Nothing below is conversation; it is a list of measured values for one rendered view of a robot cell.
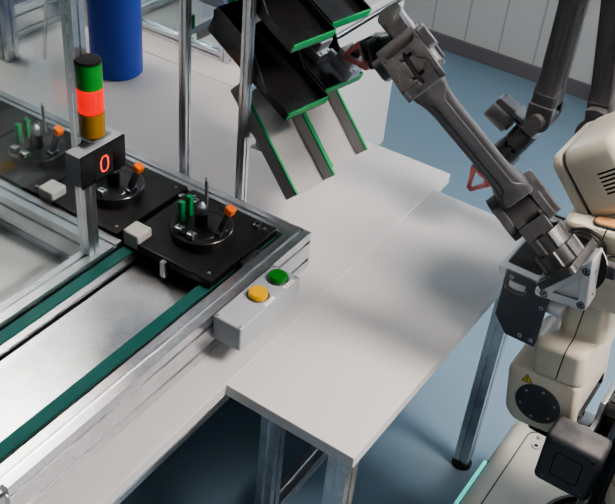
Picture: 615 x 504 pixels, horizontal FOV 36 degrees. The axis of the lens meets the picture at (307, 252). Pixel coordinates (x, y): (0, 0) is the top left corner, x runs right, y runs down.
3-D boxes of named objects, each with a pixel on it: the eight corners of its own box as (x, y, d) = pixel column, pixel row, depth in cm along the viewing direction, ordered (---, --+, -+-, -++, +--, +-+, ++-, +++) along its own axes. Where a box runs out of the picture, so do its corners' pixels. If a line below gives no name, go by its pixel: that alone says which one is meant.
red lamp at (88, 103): (110, 109, 178) (108, 86, 175) (91, 119, 175) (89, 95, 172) (90, 100, 180) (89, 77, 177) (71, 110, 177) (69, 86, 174)
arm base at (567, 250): (575, 274, 166) (599, 242, 175) (547, 237, 166) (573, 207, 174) (539, 291, 173) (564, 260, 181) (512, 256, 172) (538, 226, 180)
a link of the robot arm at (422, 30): (386, 85, 160) (438, 45, 157) (366, 58, 160) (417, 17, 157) (413, 88, 201) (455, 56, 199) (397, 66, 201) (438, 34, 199)
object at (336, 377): (542, 245, 237) (545, 236, 235) (352, 469, 176) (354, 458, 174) (312, 147, 266) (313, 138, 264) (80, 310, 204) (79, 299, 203)
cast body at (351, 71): (358, 76, 219) (371, 55, 214) (346, 82, 216) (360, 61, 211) (333, 51, 220) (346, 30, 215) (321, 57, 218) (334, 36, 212)
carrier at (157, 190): (187, 193, 222) (188, 148, 214) (117, 241, 205) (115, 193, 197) (110, 157, 231) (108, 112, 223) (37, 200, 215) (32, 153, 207)
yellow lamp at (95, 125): (111, 132, 181) (110, 109, 178) (93, 142, 178) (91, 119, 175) (92, 123, 183) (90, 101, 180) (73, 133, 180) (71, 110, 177)
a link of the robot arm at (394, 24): (413, 84, 198) (446, 58, 196) (384, 50, 191) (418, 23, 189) (396, 55, 207) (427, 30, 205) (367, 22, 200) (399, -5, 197)
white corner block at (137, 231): (152, 242, 206) (152, 227, 203) (138, 252, 203) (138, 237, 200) (136, 234, 208) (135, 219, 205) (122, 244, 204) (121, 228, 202)
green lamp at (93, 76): (108, 85, 175) (107, 61, 172) (89, 95, 172) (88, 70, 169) (89, 77, 177) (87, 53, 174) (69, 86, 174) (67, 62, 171)
